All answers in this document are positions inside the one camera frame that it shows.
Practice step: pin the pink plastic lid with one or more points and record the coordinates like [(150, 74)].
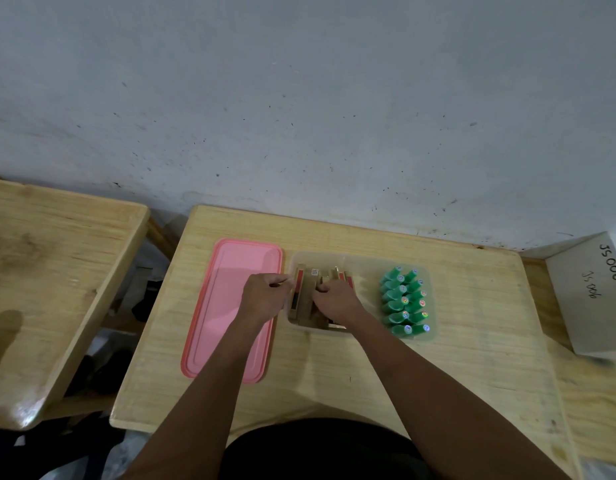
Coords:
[(228, 304)]

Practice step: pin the cluster of green small bottles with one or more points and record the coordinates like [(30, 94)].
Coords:
[(407, 304)]

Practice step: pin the person's right hand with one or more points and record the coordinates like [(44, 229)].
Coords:
[(343, 304)]

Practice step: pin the person's left hand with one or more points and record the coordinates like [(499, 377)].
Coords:
[(263, 297)]

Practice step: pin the person's left forearm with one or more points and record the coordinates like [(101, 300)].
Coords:
[(213, 394)]

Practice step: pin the wooden desk with rounded edge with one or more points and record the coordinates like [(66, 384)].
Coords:
[(48, 274)]

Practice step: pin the person's right forearm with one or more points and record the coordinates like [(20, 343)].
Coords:
[(437, 394)]

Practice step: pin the person's right fingers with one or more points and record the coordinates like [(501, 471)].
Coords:
[(324, 295)]

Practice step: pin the white cardboard box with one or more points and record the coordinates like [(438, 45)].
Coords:
[(592, 304)]

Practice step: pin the wooden desk with knots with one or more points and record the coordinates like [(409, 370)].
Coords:
[(597, 409)]

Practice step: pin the clear plastic container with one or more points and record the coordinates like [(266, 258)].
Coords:
[(368, 304)]

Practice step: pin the person's left fingers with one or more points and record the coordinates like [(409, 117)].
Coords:
[(283, 284)]

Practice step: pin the row of brown small boxes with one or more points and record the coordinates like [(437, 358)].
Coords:
[(302, 299)]

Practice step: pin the person's black clothing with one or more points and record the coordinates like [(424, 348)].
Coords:
[(328, 452)]

